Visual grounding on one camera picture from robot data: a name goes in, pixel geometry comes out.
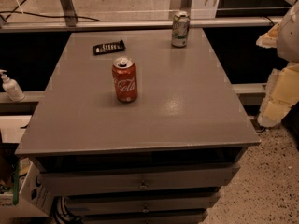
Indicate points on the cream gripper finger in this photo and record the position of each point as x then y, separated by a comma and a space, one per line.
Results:
269, 39
281, 94

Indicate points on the green white 7up can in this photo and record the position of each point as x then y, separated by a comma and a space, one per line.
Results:
180, 29

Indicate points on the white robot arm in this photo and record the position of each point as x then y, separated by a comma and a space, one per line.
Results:
288, 36

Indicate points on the red coke can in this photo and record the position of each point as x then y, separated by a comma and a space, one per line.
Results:
124, 78

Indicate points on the middle grey drawer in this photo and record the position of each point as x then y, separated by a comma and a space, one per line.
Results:
143, 204

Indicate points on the grey drawer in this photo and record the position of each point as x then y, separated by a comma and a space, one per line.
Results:
160, 178
192, 216
143, 204

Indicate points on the grey drawer cabinet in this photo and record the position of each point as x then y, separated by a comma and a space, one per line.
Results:
185, 113

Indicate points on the bottom grey drawer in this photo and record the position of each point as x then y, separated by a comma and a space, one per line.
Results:
192, 216

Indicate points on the top grey drawer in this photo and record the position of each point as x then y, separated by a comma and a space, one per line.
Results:
160, 178

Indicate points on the white pump bottle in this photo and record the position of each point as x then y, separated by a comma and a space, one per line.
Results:
11, 87

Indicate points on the white cardboard box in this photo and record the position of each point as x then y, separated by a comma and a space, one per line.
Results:
22, 193

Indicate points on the metal frame rail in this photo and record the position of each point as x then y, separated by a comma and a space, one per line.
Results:
83, 26

